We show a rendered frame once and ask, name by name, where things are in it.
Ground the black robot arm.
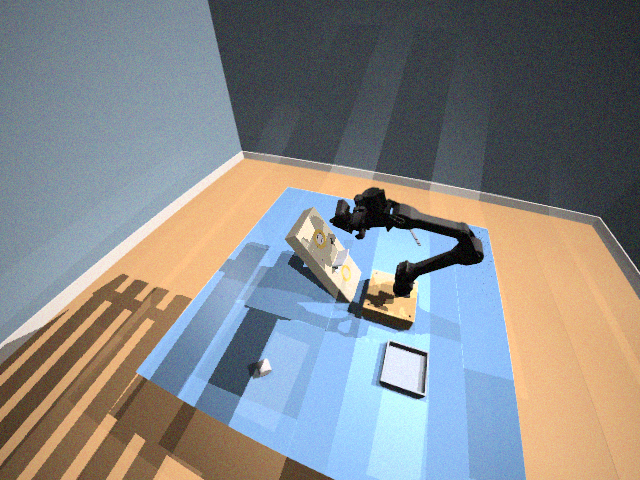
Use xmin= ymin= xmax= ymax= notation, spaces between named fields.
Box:
xmin=353 ymin=187 xmax=484 ymax=298

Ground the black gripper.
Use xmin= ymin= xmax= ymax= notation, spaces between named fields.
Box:
xmin=329 ymin=199 xmax=372 ymax=240

